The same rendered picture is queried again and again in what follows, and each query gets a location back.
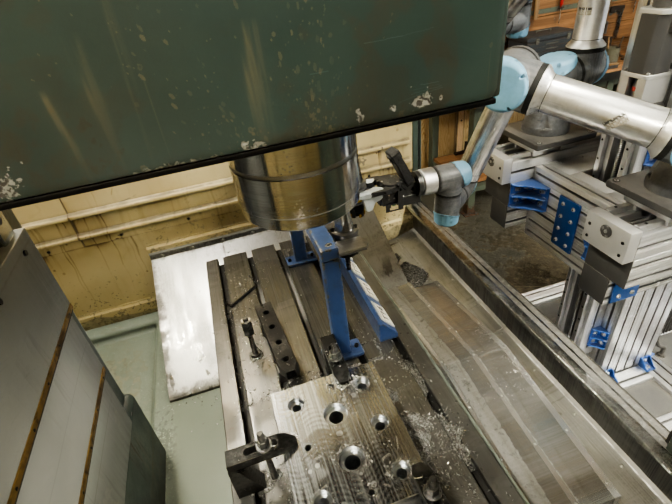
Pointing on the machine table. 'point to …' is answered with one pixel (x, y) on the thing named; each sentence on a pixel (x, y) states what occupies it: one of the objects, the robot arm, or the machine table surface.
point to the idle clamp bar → (287, 367)
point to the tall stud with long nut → (250, 335)
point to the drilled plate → (319, 470)
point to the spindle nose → (299, 185)
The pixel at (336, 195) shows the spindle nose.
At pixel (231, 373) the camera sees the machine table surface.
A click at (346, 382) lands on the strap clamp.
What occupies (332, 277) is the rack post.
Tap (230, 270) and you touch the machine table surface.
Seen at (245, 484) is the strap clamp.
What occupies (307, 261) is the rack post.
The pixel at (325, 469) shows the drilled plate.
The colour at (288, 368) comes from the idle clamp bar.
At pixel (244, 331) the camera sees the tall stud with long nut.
